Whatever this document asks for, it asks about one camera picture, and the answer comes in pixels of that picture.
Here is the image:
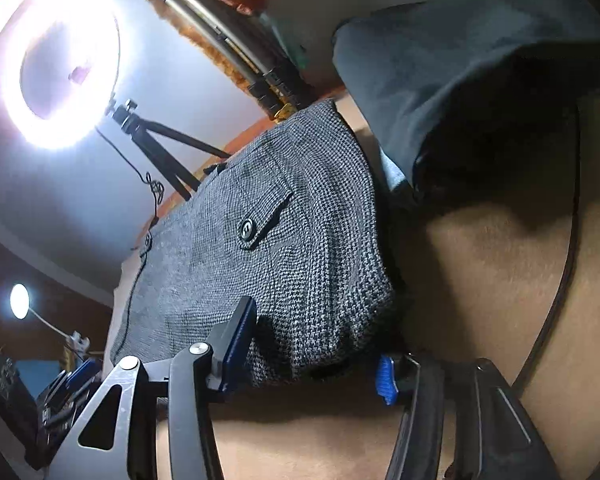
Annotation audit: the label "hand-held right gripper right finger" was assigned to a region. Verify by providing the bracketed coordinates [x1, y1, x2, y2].
[376, 353, 561, 480]

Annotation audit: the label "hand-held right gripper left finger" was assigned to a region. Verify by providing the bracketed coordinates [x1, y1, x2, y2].
[44, 296, 259, 480]

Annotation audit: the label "grey houndstooth pants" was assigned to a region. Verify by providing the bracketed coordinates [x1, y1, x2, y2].
[111, 100, 397, 387]

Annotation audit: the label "white desk lamp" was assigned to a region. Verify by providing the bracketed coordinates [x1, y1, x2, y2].
[9, 283, 92, 356]

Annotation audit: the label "black device with blue parts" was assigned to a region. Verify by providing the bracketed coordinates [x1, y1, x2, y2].
[0, 345, 106, 471]

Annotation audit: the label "black tripod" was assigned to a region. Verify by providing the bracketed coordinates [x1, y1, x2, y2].
[109, 100, 232, 202]

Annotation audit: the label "folded silver tripod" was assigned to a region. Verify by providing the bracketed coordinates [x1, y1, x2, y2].
[147, 0, 315, 116]

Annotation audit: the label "dark blue folded cloth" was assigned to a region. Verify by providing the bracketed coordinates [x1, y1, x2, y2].
[332, 0, 600, 206]

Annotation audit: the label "thin black light cable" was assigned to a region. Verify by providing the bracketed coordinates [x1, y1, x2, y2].
[96, 125, 164, 251]

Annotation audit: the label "ring light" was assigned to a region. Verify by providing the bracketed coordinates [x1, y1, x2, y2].
[0, 0, 131, 151]

